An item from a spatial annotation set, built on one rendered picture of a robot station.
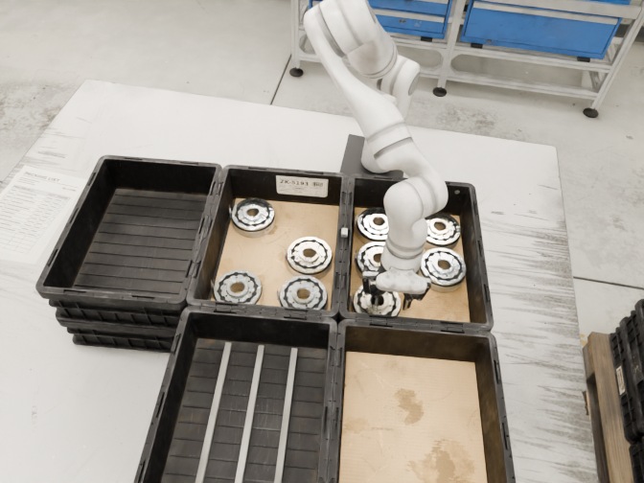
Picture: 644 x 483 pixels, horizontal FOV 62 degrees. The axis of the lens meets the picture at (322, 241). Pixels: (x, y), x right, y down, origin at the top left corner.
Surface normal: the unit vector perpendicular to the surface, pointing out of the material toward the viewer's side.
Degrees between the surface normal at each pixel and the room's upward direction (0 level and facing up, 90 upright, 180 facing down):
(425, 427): 0
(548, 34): 90
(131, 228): 0
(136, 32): 0
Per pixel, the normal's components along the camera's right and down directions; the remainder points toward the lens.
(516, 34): -0.19, 0.76
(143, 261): 0.03, -0.63
